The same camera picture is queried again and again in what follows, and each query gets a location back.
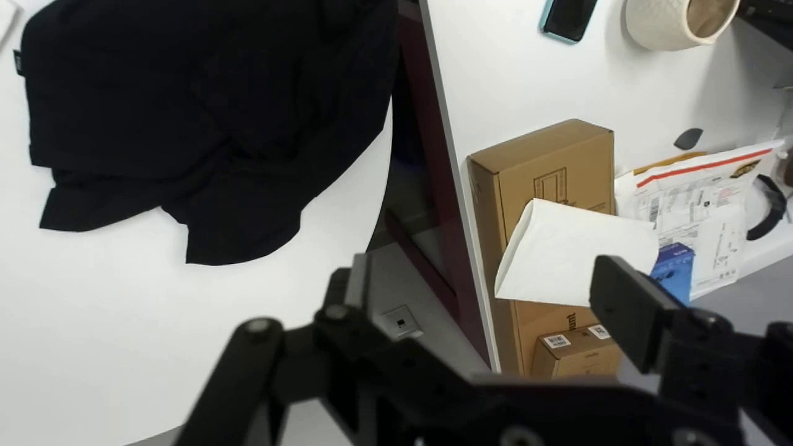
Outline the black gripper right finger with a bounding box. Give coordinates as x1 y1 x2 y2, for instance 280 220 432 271
589 254 793 446

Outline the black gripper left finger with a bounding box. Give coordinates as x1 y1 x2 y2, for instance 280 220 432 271
175 264 499 446

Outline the black towel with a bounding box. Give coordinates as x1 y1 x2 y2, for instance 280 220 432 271
12 0 401 268

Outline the blue small carton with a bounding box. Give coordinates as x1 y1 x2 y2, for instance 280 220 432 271
650 241 699 311

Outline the small brown cardboard box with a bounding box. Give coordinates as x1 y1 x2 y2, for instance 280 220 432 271
528 319 626 381

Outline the printed mail envelope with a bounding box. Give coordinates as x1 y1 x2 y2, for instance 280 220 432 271
613 136 793 303

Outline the small black oval object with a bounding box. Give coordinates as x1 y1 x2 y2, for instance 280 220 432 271
672 124 706 155

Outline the large brown cardboard box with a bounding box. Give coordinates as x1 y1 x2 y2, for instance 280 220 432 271
466 117 622 379

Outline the white office desk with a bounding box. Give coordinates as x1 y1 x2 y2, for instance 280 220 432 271
368 0 793 379

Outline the white mug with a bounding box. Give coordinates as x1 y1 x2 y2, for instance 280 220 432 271
622 0 743 55

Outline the black smartphone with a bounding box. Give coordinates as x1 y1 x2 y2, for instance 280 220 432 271
538 0 600 47

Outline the black curved strap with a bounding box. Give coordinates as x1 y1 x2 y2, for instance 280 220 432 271
743 171 792 244

